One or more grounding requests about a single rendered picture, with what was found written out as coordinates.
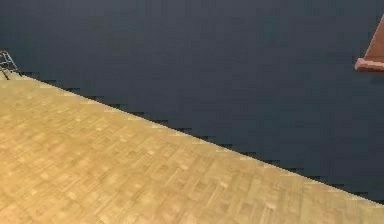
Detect reddish brown wooden furniture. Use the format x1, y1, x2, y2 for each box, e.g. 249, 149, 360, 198
354, 14, 384, 73

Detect grey wire frame stand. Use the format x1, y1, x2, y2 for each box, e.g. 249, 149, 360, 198
0, 50, 23, 81

